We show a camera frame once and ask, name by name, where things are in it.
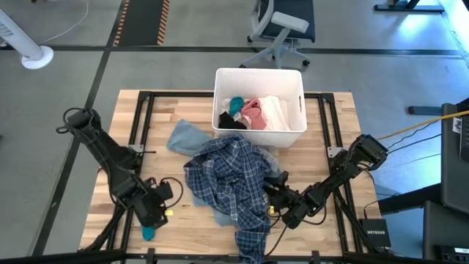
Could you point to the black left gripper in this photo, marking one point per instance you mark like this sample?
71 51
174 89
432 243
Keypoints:
154 205

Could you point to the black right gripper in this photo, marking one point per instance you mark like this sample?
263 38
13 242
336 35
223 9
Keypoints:
293 207

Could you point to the teal garment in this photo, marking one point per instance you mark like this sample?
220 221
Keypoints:
236 104
148 233

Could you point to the blue plaid shirt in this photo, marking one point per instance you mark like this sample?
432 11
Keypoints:
227 172

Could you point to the pink garment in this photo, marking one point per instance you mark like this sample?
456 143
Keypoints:
256 117

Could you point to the cream white garment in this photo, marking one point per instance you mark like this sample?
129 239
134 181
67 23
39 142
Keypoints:
276 113

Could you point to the black garment with white label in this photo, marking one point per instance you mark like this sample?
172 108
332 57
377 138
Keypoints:
231 122

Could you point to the light blue denim garment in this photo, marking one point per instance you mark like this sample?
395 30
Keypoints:
187 139

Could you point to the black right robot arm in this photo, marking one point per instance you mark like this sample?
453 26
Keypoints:
344 168

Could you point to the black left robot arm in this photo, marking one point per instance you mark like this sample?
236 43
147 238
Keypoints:
106 154

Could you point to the white plastic bin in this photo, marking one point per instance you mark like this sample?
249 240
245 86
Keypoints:
293 80

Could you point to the black desk leg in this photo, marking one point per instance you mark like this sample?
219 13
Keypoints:
410 199

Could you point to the dark grey box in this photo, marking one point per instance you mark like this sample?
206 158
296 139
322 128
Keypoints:
443 227

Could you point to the grey desk foot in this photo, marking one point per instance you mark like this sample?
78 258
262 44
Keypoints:
425 110

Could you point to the grey office chair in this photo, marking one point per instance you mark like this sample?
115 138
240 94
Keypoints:
289 22

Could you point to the dark grey computer tower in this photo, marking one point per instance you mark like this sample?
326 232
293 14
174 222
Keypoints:
452 165

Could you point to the black device with ports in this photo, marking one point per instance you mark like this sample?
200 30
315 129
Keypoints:
454 253

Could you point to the black hazard striped floor mat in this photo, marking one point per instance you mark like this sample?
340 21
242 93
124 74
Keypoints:
141 22

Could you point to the white tower fan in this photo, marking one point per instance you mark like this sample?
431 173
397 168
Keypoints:
36 56

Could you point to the black desk foot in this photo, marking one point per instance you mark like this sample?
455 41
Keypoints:
406 7

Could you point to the black Netgear network switch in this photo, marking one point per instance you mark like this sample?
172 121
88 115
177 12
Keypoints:
375 232

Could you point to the black metal table frame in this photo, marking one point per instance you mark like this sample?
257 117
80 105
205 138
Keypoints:
176 94

